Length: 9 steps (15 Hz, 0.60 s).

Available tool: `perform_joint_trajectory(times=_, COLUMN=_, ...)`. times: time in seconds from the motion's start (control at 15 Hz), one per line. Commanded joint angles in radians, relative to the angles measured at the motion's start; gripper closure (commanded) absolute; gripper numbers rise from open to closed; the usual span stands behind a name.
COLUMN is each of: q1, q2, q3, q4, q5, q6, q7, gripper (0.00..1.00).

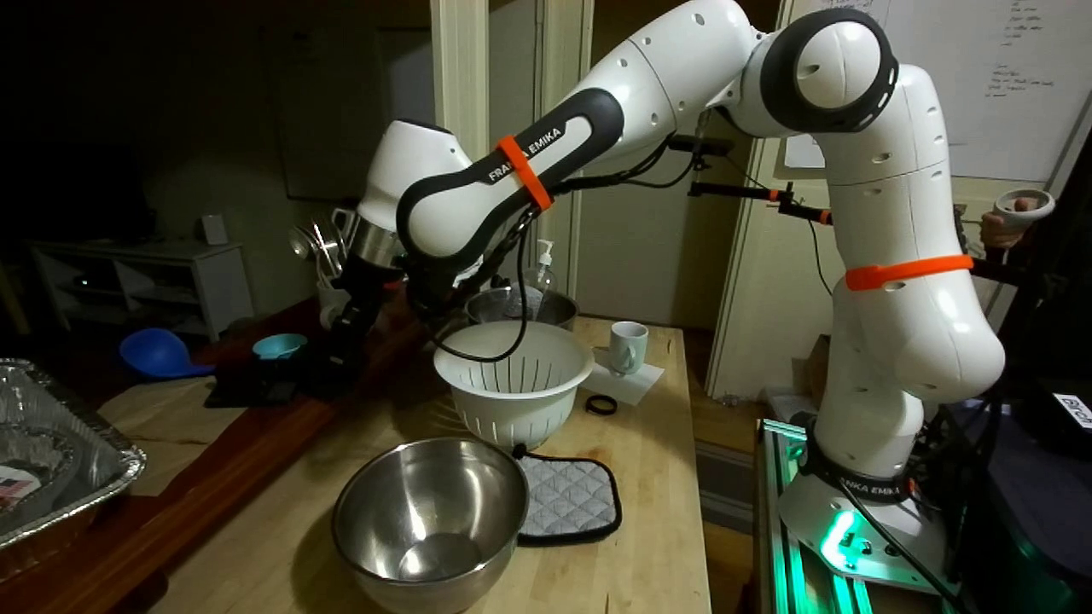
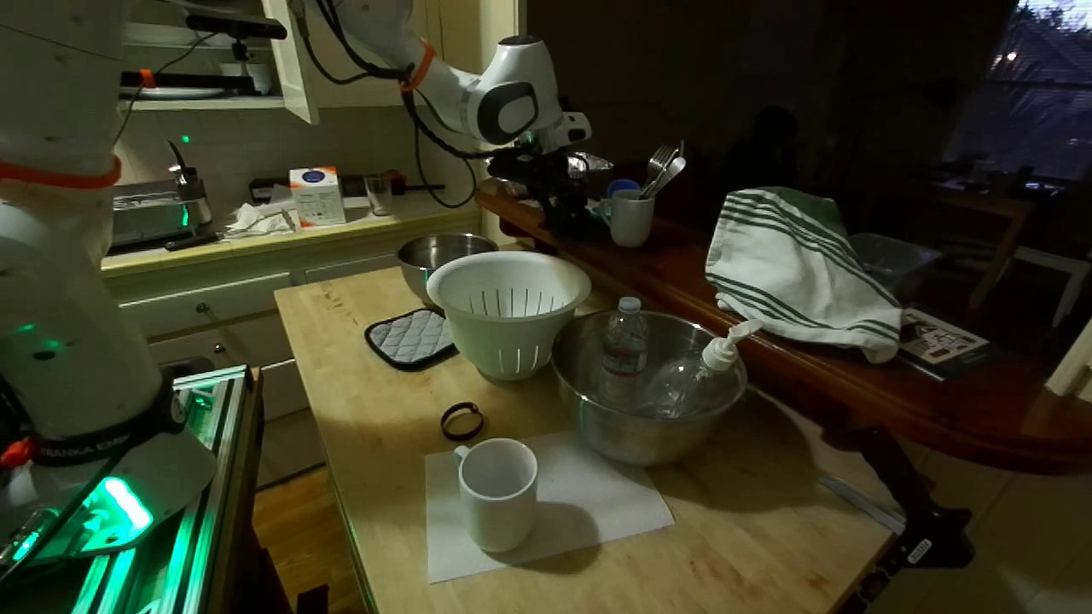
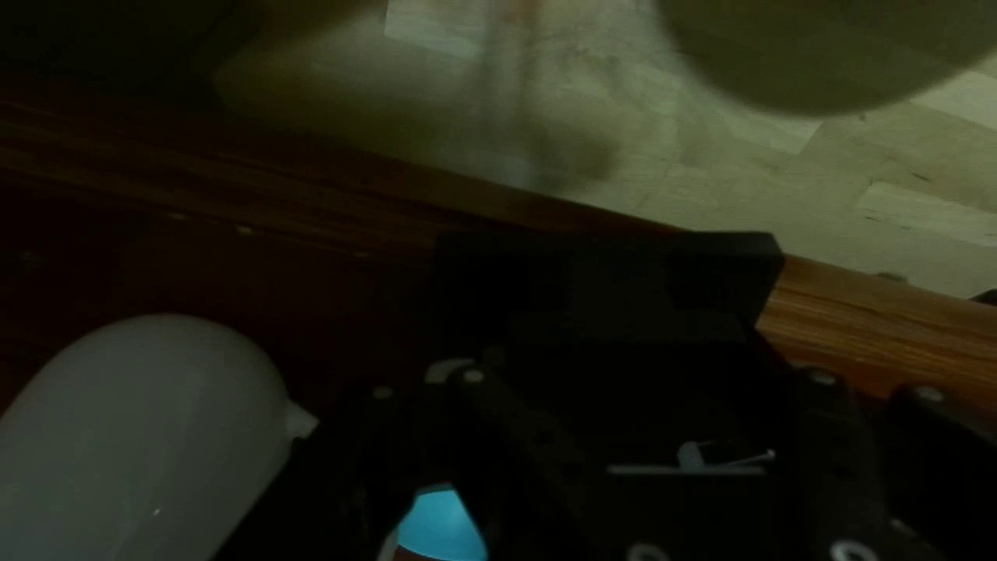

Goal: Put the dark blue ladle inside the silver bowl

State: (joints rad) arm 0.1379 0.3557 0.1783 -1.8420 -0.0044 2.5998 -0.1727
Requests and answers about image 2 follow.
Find white mug holding utensils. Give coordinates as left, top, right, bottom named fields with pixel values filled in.
left=588, top=191, right=659, bottom=252

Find wooden side table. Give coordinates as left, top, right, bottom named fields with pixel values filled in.
left=917, top=167, right=1092, bottom=334

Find grey metal appliance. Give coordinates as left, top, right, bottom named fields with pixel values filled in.
left=106, top=174, right=218, bottom=255

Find printed magazine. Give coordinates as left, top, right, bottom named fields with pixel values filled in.
left=897, top=303, right=994, bottom=384

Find cream door frame post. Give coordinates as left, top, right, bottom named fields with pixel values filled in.
left=437, top=0, right=528, bottom=72

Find black table clamp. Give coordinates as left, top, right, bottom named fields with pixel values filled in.
left=822, top=418, right=978, bottom=572

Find grey quilted pot holder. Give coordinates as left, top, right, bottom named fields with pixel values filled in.
left=363, top=303, right=462, bottom=375

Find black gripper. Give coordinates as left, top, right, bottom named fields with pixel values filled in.
left=497, top=142, right=611, bottom=234

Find white paper sheet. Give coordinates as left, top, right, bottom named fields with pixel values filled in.
left=423, top=425, right=677, bottom=587

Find white plastic colander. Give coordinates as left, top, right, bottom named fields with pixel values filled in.
left=423, top=250, right=595, bottom=384

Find white paper pile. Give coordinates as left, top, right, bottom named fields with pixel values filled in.
left=221, top=199, right=302, bottom=239

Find black rubber ring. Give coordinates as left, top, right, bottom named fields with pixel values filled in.
left=437, top=399, right=487, bottom=448

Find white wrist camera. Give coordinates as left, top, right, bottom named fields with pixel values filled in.
left=556, top=109, right=595, bottom=146

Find white counter cabinet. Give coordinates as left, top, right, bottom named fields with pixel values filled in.
left=99, top=199, right=504, bottom=384

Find plain white ceramic mug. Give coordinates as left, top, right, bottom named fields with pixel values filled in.
left=452, top=436, right=542, bottom=559

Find dark glass window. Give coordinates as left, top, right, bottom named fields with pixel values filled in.
left=941, top=0, right=1092, bottom=184

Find black desk stand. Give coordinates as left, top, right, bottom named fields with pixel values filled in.
left=164, top=132, right=218, bottom=250

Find metal robot base stand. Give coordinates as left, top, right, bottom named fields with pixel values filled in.
left=0, top=361, right=265, bottom=614

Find clear bottle with white nozzle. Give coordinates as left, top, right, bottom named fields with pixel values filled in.
left=643, top=317, right=765, bottom=418

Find white wall cabinet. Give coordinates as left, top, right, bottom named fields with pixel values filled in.
left=113, top=0, right=321, bottom=129

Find white and blue carton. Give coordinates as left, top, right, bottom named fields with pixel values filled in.
left=285, top=165, right=349, bottom=233

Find clear plastic water bottle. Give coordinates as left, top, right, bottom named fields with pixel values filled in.
left=599, top=295, right=655, bottom=409

